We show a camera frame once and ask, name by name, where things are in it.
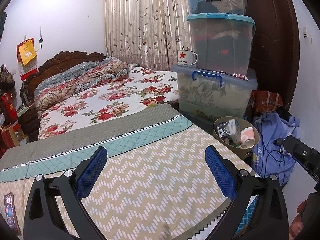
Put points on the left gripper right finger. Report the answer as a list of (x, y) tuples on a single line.
[(257, 209)]

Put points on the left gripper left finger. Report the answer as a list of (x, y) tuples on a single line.
[(43, 218)]

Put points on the pink paper cup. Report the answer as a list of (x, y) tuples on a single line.
[(247, 138)]

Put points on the white tissue pack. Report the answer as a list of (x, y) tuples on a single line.
[(235, 131)]

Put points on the blue milk carton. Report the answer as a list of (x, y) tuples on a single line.
[(222, 130)]

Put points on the beige trash bin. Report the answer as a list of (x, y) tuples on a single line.
[(242, 153)]

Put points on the person's right hand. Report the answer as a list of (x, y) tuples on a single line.
[(297, 224)]

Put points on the smartphone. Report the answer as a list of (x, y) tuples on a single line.
[(10, 213)]

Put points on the blue cloth bag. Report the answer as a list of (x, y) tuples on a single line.
[(269, 156)]

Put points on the red orange gift bag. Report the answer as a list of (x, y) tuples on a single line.
[(264, 101)]

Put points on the brown wooden door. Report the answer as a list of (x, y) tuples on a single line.
[(276, 47)]

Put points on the zigzag patterned blanket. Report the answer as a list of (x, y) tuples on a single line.
[(155, 185)]

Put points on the teal lid storage box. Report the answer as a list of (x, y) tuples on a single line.
[(223, 42)]

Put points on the brown handbag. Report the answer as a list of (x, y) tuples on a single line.
[(7, 81)]

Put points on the patchwork quilt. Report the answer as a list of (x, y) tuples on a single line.
[(78, 79)]

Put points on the white enamel mug red star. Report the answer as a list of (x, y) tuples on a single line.
[(187, 58)]

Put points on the carved wooden headboard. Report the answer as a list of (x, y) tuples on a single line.
[(61, 62)]

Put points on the floral bed sheet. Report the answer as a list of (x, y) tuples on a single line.
[(142, 88)]

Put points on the yellow paper bag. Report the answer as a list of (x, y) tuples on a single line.
[(26, 51)]

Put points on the hanging key ornament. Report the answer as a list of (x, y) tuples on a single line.
[(41, 39)]

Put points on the floral curtain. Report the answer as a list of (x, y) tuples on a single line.
[(147, 32)]

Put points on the clear storage box blue handle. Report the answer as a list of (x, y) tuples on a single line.
[(211, 95)]

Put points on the red wall calendar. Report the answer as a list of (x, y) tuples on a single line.
[(28, 69)]

